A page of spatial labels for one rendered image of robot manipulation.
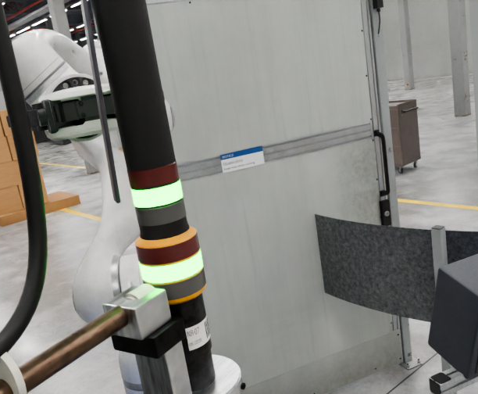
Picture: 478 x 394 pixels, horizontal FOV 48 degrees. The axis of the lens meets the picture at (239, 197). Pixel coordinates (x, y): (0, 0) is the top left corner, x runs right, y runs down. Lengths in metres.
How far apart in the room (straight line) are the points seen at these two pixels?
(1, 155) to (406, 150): 5.60
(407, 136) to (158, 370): 6.95
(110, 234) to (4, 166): 7.45
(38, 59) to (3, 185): 7.73
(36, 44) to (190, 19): 1.55
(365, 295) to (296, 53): 1.10
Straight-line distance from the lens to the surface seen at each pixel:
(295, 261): 2.55
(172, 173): 0.36
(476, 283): 1.05
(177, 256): 0.36
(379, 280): 2.40
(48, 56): 0.76
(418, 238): 2.23
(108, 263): 1.00
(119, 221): 1.04
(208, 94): 2.27
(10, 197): 8.51
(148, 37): 0.35
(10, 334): 0.30
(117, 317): 0.34
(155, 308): 0.35
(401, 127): 7.14
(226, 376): 0.42
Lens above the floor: 1.67
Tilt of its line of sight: 14 degrees down
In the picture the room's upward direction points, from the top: 9 degrees counter-clockwise
